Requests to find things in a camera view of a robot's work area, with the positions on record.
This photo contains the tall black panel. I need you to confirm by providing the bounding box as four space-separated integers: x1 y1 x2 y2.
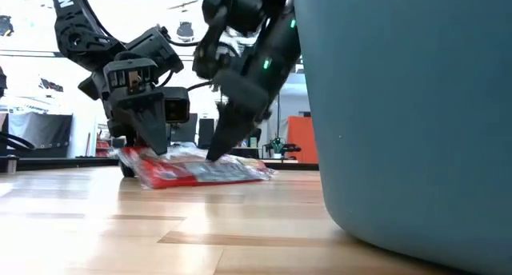
198 118 216 149

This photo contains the orange cabinet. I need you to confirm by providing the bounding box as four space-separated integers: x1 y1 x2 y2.
286 115 320 165

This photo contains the grey covered bench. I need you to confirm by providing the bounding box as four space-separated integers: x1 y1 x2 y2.
7 113 74 159

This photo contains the black monitor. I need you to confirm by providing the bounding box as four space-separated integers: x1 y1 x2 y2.
170 113 199 144

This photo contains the black ceiling dome camera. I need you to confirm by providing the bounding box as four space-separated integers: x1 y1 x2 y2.
177 21 196 43

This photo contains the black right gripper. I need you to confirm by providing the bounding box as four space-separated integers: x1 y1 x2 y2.
205 54 289 162

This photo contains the teal plastic basket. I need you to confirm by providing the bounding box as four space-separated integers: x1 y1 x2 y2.
290 0 512 275

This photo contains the red storage bin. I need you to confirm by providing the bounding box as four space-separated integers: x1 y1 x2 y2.
95 140 111 159

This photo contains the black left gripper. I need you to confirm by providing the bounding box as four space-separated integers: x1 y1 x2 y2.
78 25 186 178

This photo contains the black curved cable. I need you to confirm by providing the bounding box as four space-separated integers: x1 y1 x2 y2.
0 130 36 151

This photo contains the red popcorn bag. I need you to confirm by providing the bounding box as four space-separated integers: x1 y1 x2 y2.
115 144 278 190

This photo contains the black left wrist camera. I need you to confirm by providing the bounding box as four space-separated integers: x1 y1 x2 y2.
162 86 191 124

